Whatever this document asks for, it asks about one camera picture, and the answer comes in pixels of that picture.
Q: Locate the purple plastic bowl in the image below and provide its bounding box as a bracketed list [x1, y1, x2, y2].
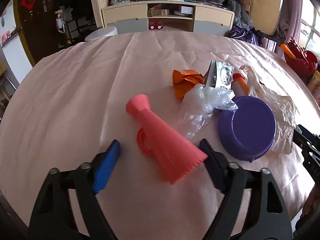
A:
[217, 96, 276, 163]

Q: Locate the orange candy tube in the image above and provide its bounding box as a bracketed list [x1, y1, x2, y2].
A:
[231, 73, 249, 97]

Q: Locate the pink plastic toy megaphone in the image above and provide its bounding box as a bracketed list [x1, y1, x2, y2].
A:
[126, 94, 207, 184]

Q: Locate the silver foil blister pack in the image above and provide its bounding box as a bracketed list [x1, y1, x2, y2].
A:
[204, 60, 234, 90]

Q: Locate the clear plastic bag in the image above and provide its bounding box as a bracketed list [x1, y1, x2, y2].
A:
[176, 84, 238, 139]

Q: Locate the orange wrapper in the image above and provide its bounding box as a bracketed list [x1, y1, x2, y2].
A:
[172, 69, 204, 101]

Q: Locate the red plastic basket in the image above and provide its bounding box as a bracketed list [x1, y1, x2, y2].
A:
[280, 37, 318, 79]

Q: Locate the pink satin tablecloth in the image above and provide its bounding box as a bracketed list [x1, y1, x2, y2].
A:
[1, 31, 319, 239]

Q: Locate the pink window curtain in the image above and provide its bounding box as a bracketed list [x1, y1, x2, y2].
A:
[277, 0, 303, 43]

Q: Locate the beige standing air conditioner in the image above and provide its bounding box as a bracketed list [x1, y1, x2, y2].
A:
[250, 0, 283, 35]

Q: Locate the white round stool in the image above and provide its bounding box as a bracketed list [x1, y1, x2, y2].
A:
[85, 26, 118, 42]

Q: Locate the dark brown door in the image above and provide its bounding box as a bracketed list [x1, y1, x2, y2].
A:
[13, 0, 64, 66]

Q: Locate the beige TV cabinet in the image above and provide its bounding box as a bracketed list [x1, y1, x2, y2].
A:
[101, 0, 234, 36]

